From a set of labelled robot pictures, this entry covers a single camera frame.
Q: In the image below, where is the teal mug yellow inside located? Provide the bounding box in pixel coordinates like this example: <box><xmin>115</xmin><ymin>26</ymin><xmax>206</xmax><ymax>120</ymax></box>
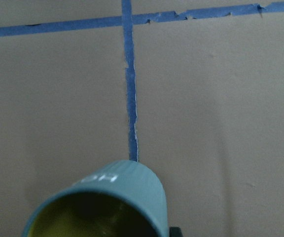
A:
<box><xmin>23</xmin><ymin>160</ymin><xmax>169</xmax><ymax>237</ymax></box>

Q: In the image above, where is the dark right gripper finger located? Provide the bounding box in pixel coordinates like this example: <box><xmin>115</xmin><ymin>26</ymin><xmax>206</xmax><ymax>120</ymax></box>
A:
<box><xmin>169</xmin><ymin>227</ymin><xmax>182</xmax><ymax>237</ymax></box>

